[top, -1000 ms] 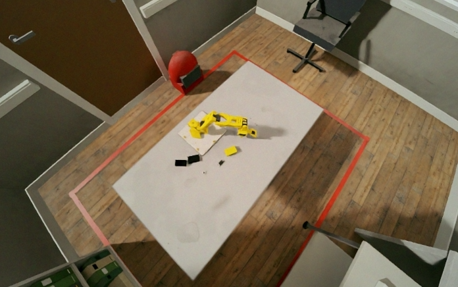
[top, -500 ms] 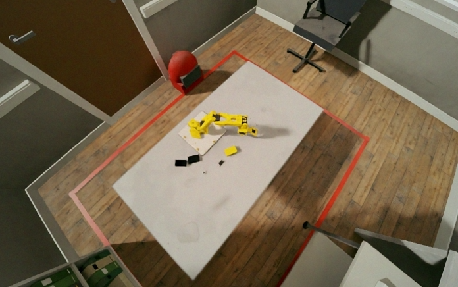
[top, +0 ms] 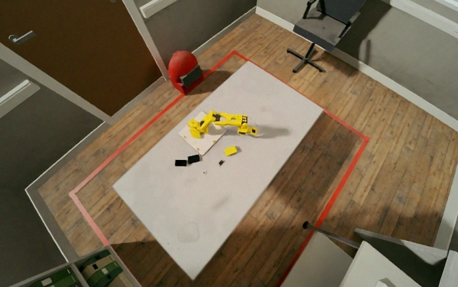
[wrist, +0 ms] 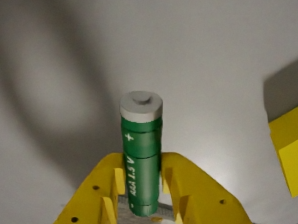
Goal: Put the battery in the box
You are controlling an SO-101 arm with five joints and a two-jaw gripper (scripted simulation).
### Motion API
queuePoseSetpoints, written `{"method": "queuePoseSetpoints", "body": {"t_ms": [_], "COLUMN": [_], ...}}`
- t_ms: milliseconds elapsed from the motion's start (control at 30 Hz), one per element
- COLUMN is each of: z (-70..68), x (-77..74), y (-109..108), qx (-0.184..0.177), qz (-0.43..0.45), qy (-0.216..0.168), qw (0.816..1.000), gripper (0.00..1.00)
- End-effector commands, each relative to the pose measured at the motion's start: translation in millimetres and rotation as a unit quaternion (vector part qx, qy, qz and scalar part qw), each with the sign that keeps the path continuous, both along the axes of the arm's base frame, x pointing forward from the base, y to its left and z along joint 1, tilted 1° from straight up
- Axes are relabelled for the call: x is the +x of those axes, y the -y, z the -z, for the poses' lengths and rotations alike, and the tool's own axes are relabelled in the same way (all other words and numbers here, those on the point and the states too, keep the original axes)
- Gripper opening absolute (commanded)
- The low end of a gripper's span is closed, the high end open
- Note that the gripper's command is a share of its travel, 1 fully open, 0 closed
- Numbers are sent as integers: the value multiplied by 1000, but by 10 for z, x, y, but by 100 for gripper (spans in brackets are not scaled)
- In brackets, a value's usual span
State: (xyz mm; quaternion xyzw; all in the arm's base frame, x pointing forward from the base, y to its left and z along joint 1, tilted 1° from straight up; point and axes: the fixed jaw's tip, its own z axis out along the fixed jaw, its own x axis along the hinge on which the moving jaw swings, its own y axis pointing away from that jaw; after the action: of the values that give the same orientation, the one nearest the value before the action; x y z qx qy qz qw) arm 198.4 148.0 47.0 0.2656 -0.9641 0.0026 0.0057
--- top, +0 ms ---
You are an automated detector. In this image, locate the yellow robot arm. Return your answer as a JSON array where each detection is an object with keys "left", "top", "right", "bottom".
[{"left": 188, "top": 111, "right": 248, "bottom": 139}]

